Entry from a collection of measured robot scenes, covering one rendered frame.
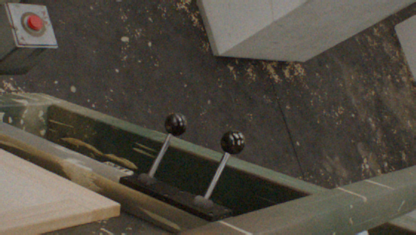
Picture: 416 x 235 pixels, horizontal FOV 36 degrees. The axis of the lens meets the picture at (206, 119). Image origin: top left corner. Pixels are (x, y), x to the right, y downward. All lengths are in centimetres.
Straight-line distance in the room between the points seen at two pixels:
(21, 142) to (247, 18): 237
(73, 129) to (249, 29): 207
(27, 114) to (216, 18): 220
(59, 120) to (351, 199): 126
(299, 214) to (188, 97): 305
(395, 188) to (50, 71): 253
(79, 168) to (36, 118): 48
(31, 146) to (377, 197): 93
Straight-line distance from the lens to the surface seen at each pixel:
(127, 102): 303
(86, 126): 147
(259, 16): 342
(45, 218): 93
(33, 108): 156
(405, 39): 592
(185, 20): 361
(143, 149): 134
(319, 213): 30
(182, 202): 94
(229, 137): 94
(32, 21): 162
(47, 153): 118
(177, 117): 102
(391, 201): 37
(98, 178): 107
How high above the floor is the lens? 212
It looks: 39 degrees down
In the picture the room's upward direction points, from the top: 62 degrees clockwise
